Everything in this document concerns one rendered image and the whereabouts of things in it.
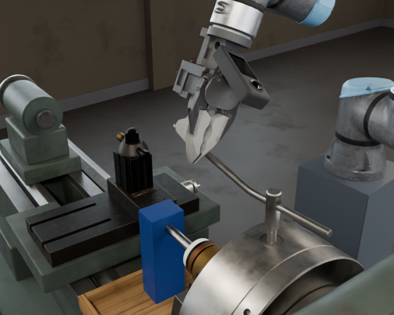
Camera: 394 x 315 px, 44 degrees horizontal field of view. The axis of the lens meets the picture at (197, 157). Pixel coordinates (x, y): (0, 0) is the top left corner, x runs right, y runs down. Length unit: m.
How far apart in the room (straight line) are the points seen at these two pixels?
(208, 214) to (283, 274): 0.72
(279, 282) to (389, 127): 0.53
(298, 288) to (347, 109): 0.58
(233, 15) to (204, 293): 0.41
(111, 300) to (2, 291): 0.70
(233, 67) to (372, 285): 0.35
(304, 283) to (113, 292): 0.59
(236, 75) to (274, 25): 5.80
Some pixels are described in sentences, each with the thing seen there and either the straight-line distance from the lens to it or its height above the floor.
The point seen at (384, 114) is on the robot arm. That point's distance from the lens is 1.12.
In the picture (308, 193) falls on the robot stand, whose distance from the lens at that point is 1.28.
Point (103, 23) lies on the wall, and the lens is 4.79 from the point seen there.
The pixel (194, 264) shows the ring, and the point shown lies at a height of 1.10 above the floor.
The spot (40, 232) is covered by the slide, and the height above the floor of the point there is 0.97.
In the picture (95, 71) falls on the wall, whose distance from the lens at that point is 4.83.
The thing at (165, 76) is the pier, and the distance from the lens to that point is 5.21.
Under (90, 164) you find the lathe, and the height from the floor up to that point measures 0.87.
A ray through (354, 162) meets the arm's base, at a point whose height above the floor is 1.15.
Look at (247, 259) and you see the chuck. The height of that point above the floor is 1.23.
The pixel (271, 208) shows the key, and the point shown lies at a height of 1.30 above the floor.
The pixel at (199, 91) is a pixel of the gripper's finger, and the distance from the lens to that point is 0.73.
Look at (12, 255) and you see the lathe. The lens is 1.77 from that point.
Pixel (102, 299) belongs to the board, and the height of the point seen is 0.88.
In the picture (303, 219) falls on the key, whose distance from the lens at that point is 0.68.
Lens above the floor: 1.68
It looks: 27 degrees down
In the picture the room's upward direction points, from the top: straight up
